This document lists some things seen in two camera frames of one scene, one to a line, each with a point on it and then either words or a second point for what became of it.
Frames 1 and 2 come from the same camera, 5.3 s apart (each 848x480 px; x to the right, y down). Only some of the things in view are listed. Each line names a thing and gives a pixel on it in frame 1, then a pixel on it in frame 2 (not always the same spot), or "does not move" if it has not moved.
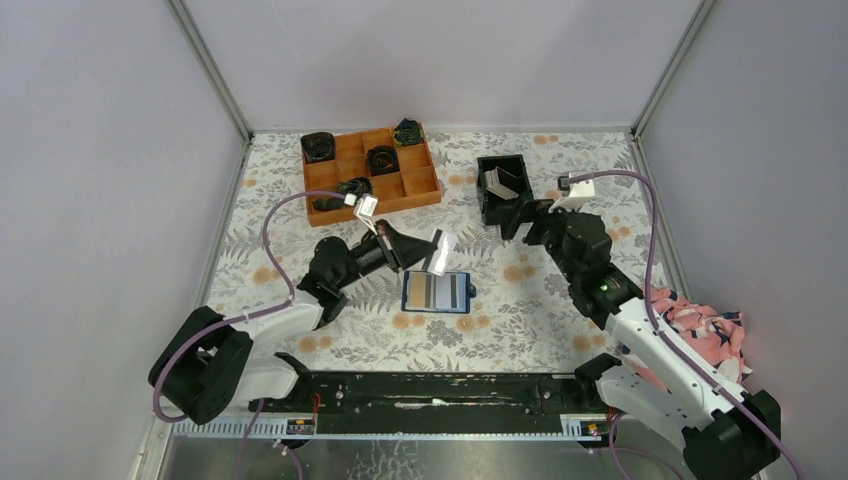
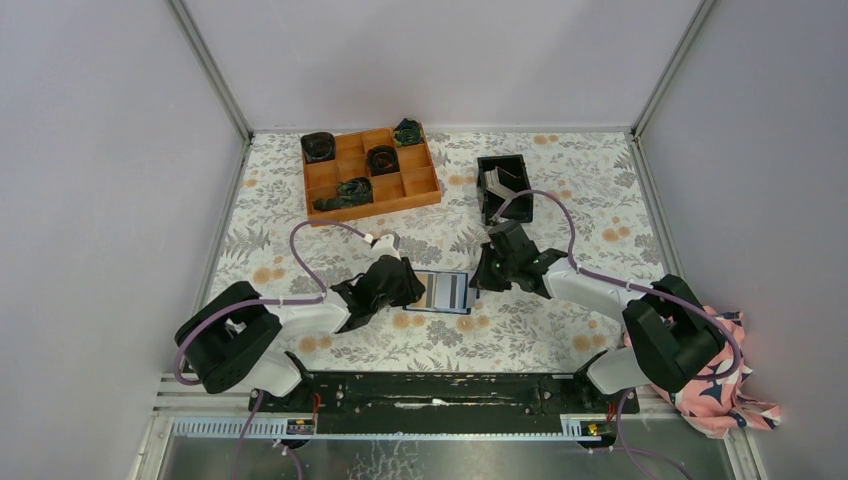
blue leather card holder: (423, 291) does not move
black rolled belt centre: (382, 160) does not move
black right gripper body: (564, 264) -> (495, 273)
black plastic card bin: (513, 168) does not move
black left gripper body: (366, 258) -> (405, 293)
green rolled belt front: (354, 185) does not move
